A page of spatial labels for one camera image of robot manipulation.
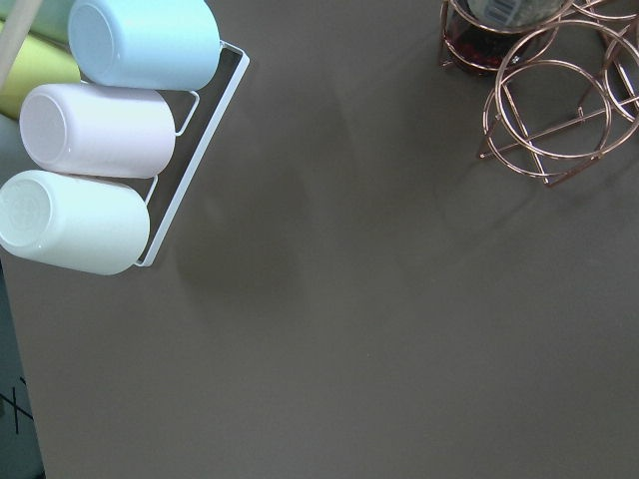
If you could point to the pink cup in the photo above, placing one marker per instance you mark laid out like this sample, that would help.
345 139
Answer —
91 130

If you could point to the mint white cup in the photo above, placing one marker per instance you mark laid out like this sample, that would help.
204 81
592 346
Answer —
81 224

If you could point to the tea bottle front left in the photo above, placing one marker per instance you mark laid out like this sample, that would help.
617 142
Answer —
476 36

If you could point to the white wire cup rack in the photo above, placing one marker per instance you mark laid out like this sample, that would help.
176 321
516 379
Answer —
198 115

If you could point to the yellow green cup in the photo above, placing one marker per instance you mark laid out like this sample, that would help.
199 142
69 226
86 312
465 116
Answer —
39 62

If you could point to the light blue cup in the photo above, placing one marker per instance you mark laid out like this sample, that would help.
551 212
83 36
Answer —
159 45

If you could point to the copper wire bottle rack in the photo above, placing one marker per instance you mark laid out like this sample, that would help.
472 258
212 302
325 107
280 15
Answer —
573 106

